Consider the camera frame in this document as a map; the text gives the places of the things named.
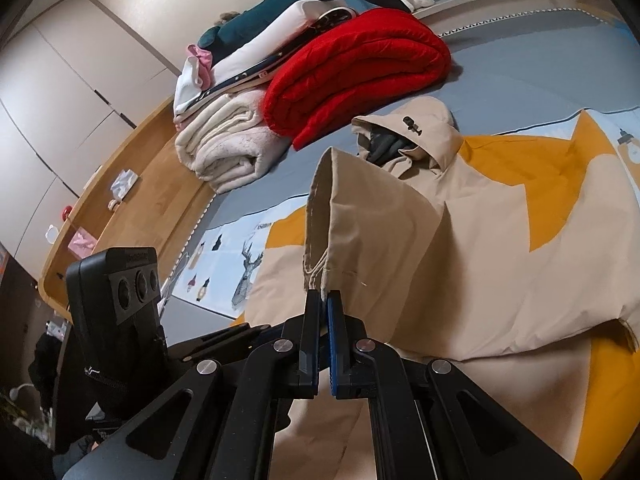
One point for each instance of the red folded blanket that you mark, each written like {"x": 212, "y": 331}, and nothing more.
{"x": 360, "y": 70}

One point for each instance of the cream folded blanket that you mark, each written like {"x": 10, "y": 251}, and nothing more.
{"x": 225, "y": 140}

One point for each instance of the beige hooded jacket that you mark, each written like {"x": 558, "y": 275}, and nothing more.
{"x": 450, "y": 270}

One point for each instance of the printed bed sheet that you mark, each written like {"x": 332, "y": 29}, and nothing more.
{"x": 525, "y": 80}

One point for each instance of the small red item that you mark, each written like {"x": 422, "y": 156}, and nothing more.
{"x": 67, "y": 211}

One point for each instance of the white folded quilt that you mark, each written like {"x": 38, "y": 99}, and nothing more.
{"x": 260, "y": 42}

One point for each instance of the wooden bedside ledge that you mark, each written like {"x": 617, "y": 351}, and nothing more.
{"x": 150, "y": 195}

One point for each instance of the white wardrobe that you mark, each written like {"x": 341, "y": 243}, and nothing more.
{"x": 55, "y": 110}

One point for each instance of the pink packet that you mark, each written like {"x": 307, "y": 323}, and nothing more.
{"x": 81, "y": 244}

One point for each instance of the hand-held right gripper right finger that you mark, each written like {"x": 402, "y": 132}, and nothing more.
{"x": 334, "y": 350}

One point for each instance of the teal shark plush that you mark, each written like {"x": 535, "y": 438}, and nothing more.
{"x": 250, "y": 20}

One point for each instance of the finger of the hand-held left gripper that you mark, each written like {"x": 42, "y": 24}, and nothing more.
{"x": 215, "y": 342}

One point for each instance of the pink cloth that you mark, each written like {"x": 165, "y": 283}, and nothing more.
{"x": 200, "y": 62}

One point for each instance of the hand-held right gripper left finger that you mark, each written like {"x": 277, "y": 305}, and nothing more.
{"x": 312, "y": 345}

